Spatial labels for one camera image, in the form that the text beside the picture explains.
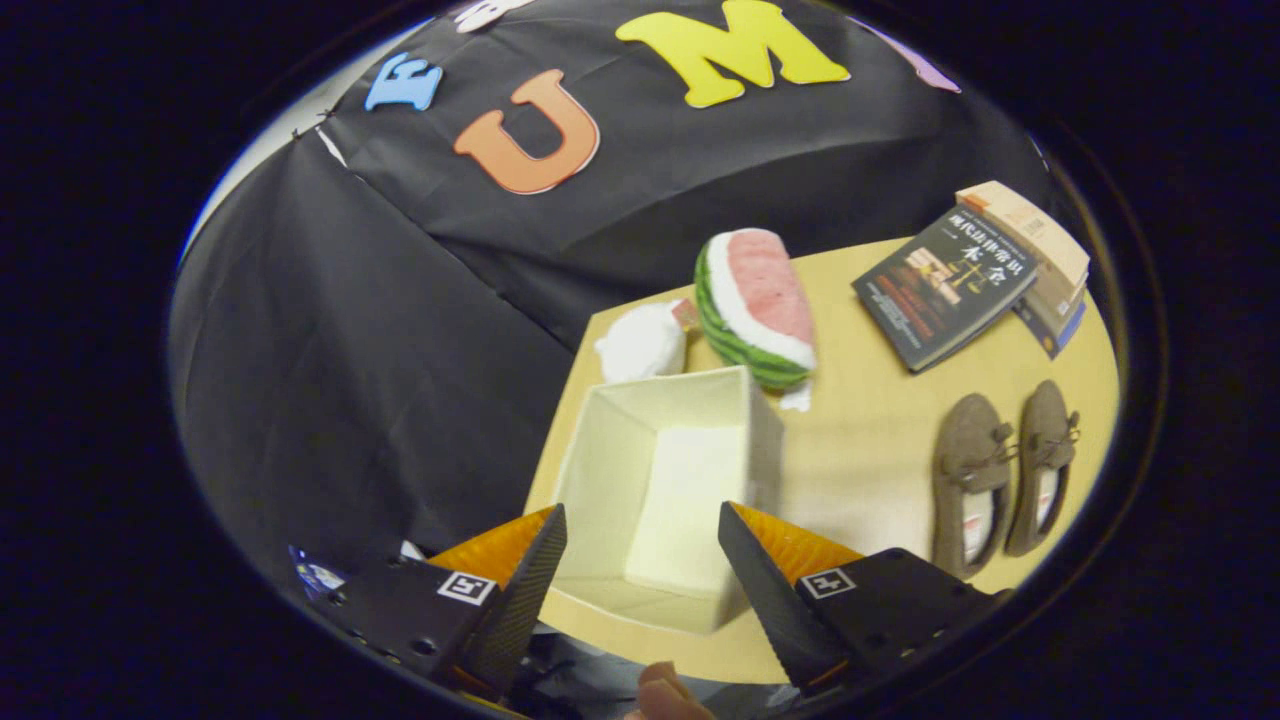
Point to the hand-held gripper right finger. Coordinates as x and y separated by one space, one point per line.
775 610

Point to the brown suede shoe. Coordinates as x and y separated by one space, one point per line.
1045 420
970 440

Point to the white plush toy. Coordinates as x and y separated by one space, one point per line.
640 345

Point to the beige cover book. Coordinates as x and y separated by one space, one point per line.
1030 225

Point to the blue cover book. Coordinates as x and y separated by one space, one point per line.
1050 335

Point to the tan spine book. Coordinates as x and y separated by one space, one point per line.
1062 300

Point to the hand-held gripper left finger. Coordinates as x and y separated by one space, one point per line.
520 600

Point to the watermelon slice plush toy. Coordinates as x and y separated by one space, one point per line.
760 290

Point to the black cover book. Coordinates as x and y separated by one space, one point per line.
940 285

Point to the beige fabric storage box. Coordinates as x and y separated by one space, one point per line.
690 480

